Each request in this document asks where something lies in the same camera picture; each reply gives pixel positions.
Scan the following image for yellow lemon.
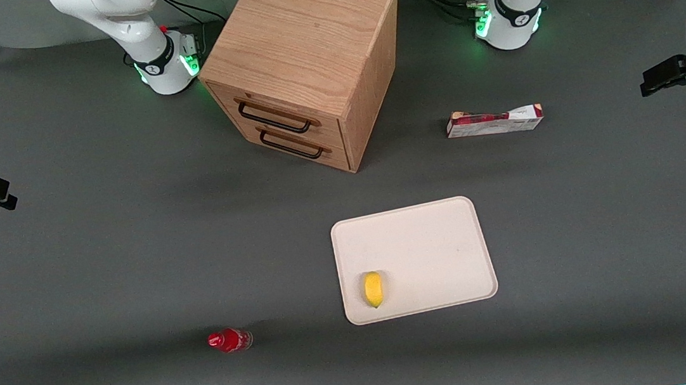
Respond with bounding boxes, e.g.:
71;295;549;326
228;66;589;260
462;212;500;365
362;270;386;310

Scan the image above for wooden drawer front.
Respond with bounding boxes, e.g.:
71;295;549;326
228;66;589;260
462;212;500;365
205;67;347;162
239;113;352;183

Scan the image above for red soda bottle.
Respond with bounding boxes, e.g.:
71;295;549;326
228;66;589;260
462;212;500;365
207;326;254;356

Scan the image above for red cookie box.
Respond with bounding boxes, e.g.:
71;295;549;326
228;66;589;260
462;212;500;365
444;102;545;140

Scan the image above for wooden drawer cabinet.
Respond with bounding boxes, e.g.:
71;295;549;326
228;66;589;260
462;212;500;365
190;0;417;188

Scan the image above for black drawer handle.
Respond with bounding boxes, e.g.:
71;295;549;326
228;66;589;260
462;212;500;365
235;91;316;141
257;122;327;166

